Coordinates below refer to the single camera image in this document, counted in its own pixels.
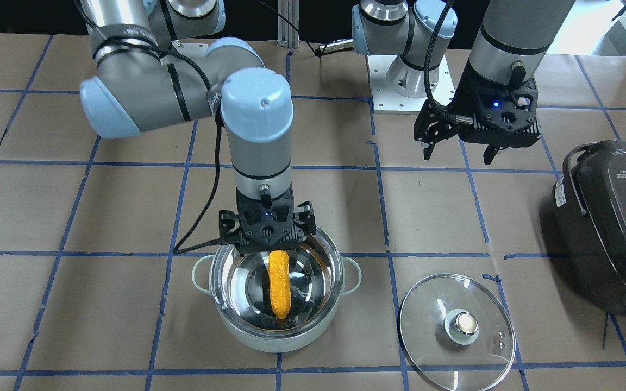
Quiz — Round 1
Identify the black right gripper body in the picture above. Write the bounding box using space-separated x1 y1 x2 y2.
218 188 316 254

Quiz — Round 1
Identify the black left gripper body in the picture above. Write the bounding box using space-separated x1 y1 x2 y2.
414 68 542 148

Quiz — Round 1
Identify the yellow corn cob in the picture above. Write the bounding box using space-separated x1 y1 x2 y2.
267 250 292 320

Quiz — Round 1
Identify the glass pot lid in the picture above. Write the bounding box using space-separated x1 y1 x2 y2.
398 273 515 390

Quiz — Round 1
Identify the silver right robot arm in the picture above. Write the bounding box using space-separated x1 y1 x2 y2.
74 1 316 253

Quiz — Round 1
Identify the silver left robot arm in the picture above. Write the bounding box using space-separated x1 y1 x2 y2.
351 1 574 165

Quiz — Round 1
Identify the grey cooking pot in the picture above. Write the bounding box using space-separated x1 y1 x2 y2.
193 228 362 353

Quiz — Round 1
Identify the black rice cooker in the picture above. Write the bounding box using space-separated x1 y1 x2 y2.
552 140 626 316

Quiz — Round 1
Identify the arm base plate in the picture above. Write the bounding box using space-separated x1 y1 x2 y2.
367 55 455 115

